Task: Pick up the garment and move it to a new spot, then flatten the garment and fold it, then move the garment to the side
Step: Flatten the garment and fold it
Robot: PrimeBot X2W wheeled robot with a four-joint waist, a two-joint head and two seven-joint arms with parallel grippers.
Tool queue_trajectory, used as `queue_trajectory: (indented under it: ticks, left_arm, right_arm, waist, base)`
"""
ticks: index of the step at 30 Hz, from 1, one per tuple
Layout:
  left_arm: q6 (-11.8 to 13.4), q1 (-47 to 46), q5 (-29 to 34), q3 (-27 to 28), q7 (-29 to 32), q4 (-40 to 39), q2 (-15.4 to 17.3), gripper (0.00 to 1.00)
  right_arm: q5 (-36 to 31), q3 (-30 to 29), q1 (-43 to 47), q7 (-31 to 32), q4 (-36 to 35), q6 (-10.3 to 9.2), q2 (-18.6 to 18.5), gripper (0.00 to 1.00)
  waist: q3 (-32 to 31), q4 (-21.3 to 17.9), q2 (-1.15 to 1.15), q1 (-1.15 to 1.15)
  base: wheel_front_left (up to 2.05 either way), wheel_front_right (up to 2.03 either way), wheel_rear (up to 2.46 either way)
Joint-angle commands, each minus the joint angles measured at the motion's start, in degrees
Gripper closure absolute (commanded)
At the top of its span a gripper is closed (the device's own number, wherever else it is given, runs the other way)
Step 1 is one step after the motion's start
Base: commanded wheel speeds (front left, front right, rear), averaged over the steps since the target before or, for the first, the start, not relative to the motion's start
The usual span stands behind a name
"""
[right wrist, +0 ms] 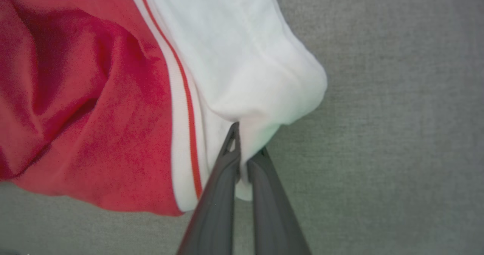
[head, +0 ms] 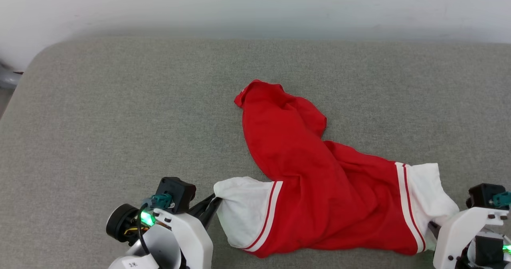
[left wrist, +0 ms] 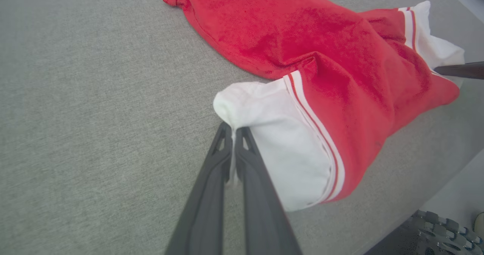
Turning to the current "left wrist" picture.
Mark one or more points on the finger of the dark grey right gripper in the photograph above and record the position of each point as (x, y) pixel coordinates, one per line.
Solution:
(467, 70)

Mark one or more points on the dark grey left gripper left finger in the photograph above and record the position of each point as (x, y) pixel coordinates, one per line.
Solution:
(204, 209)

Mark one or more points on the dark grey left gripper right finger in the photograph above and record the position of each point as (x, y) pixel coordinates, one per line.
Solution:
(264, 217)

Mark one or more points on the red and white garment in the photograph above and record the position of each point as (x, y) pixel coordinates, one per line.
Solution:
(321, 39)

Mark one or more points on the grey fabric sofa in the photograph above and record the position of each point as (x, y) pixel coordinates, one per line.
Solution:
(94, 115)

